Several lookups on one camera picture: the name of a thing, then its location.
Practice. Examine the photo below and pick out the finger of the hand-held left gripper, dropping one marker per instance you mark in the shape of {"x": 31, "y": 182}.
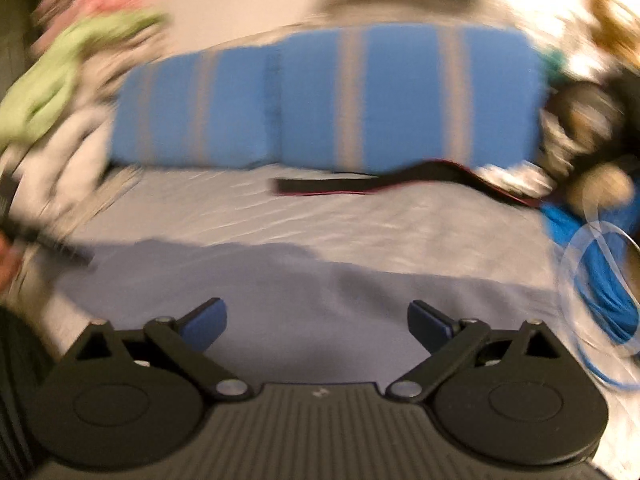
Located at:
{"x": 62, "y": 250}

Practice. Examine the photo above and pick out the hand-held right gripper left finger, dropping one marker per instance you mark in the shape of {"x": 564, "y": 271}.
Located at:
{"x": 202, "y": 327}

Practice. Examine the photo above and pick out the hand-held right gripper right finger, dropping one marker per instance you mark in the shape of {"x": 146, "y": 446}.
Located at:
{"x": 430, "y": 325}

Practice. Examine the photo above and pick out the grey-blue garment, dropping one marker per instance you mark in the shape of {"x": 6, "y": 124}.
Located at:
{"x": 320, "y": 300}

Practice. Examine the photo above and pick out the person's left hand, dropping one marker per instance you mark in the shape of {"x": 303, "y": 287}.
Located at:
{"x": 9, "y": 270}

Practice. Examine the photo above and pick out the white cloth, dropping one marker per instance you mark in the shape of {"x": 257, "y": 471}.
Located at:
{"x": 65, "y": 160}

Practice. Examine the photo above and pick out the green cloth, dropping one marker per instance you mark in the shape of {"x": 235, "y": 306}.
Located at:
{"x": 60, "y": 80}

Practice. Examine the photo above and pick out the grey quilted bedspread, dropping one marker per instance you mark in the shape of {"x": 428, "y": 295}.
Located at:
{"x": 310, "y": 215}

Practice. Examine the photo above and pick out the blue grey-striped pillow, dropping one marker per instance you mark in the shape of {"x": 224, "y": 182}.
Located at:
{"x": 400, "y": 95}
{"x": 200, "y": 110}

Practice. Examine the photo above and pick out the pink cloth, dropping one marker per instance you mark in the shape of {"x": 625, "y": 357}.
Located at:
{"x": 95, "y": 5}

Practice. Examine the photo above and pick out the brown plush toy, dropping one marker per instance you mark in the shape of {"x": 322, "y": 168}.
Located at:
{"x": 602, "y": 182}

